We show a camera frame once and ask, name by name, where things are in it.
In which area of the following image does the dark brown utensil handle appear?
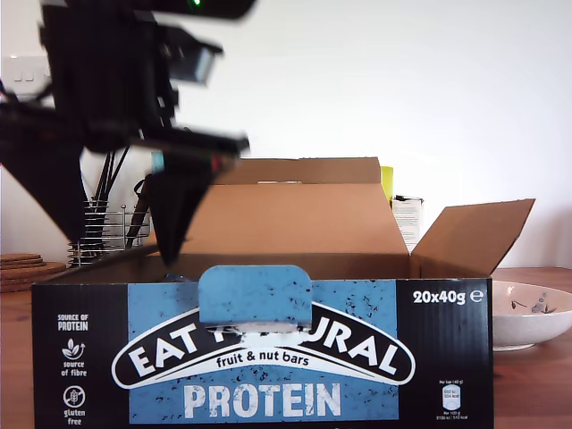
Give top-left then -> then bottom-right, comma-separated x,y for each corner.
126,174 -> 152,249

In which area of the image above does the chrome wire utensil holder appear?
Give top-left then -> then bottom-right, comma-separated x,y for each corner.
66,200 -> 153,269

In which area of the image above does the white light switch plate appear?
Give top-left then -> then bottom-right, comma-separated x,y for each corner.
2,55 -> 53,93

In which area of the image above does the thin black stick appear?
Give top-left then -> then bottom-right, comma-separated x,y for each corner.
91,154 -> 111,203
100,149 -> 131,203
95,151 -> 118,203

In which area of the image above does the round cork coaster stack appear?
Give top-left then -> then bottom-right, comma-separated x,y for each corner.
0,252 -> 45,268

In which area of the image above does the black blue snackbar carton box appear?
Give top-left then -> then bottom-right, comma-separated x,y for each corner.
30,156 -> 536,429

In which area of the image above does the round wooden board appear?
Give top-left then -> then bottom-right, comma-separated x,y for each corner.
0,261 -> 68,294

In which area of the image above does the yellow-green package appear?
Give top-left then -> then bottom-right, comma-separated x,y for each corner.
380,165 -> 395,211

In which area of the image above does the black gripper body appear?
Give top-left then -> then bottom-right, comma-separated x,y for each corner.
0,44 -> 250,158

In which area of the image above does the white labelled small carton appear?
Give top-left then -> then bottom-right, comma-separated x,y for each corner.
391,194 -> 425,251

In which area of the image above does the white floral ceramic bowl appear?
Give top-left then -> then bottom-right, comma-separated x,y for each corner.
491,280 -> 572,352

